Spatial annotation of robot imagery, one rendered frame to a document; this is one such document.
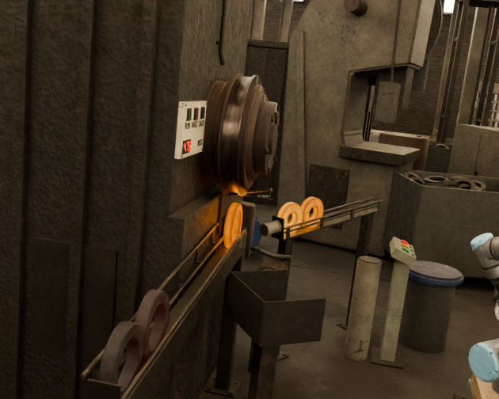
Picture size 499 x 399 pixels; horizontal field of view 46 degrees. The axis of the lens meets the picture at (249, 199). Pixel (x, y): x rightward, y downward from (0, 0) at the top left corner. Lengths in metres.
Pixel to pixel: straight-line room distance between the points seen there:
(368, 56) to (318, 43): 0.43
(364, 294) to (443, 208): 1.50
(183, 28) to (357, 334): 1.83
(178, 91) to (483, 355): 1.52
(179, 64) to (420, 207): 2.73
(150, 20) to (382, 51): 3.20
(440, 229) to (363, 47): 1.57
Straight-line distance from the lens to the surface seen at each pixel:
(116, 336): 1.35
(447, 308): 3.37
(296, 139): 5.06
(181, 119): 1.88
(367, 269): 2.96
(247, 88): 2.16
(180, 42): 1.88
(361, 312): 3.04
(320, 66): 5.00
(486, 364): 2.52
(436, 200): 4.30
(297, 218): 2.84
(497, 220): 4.52
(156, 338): 1.62
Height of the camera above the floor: 1.33
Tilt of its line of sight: 11 degrees down
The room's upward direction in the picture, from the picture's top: 6 degrees clockwise
